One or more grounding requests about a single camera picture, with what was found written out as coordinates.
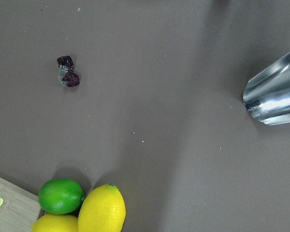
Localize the silver metal scoop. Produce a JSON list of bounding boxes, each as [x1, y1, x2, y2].
[[243, 52, 290, 125]]

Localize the bamboo cutting board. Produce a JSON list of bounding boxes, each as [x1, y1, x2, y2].
[[0, 178, 44, 232]]

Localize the yellow lemon outer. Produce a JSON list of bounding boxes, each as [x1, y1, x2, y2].
[[78, 183, 126, 232]]

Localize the yellow lemon near board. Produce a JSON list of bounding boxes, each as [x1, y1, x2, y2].
[[32, 214, 78, 232]]

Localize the green lime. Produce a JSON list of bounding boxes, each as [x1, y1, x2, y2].
[[38, 178, 86, 215]]

